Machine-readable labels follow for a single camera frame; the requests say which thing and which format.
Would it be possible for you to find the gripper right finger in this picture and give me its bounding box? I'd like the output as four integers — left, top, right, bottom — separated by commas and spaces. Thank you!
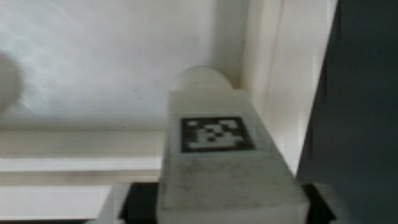
303, 183, 356, 224

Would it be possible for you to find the white table leg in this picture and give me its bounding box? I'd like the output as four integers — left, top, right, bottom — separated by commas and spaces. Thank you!
157, 67, 310, 224

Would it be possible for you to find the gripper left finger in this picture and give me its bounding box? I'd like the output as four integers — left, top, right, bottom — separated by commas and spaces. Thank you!
88, 182, 159, 224

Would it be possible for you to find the white square table top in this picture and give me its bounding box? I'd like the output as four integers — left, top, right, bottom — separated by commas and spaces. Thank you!
0, 0, 340, 224

